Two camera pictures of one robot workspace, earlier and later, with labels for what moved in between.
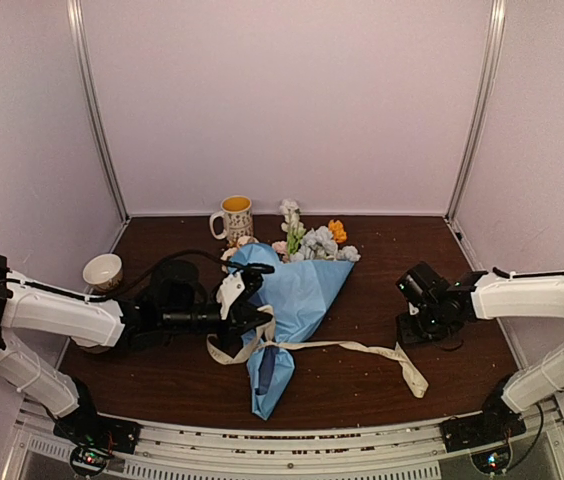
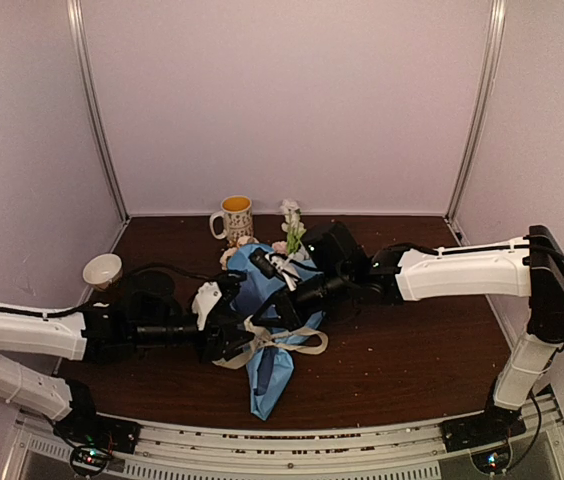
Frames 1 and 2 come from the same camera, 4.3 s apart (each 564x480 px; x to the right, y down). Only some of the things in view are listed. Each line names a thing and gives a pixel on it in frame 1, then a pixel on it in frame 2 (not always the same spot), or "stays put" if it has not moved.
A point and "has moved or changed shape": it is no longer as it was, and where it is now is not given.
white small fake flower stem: (292, 226) stays put
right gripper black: (407, 335) -> (291, 315)
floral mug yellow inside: (234, 221) stays put
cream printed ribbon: (258, 340) has moved or changed shape
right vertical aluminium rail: (483, 107) stays put
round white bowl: (103, 271) stays put
